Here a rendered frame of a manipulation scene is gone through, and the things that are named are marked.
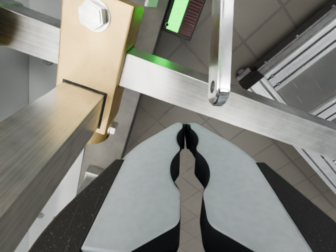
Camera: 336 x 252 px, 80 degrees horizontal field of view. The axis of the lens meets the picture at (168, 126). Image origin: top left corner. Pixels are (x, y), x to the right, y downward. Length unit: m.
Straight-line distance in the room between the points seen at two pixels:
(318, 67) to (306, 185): 0.93
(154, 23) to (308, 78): 0.78
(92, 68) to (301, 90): 0.92
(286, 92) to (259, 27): 0.32
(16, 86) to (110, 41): 0.36
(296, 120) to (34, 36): 0.24
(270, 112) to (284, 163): 1.30
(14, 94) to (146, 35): 0.30
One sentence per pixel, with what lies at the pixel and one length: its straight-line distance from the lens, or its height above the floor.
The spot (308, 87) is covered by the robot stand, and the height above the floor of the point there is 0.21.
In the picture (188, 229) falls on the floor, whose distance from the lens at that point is 1.89.
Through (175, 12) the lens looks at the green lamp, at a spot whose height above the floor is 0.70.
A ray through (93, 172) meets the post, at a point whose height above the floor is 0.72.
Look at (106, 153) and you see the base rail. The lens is 0.44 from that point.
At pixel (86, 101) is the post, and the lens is 0.17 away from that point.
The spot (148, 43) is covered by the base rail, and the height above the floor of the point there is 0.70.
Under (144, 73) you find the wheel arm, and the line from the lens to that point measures 0.18.
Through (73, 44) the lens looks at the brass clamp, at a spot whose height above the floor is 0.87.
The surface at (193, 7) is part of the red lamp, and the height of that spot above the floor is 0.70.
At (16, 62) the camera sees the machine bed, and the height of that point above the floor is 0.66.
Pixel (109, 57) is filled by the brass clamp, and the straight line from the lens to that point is 0.17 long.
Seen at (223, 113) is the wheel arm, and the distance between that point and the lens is 0.20.
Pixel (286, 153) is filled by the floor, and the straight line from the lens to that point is 1.46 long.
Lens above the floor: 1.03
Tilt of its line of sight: 60 degrees down
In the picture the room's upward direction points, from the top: 175 degrees counter-clockwise
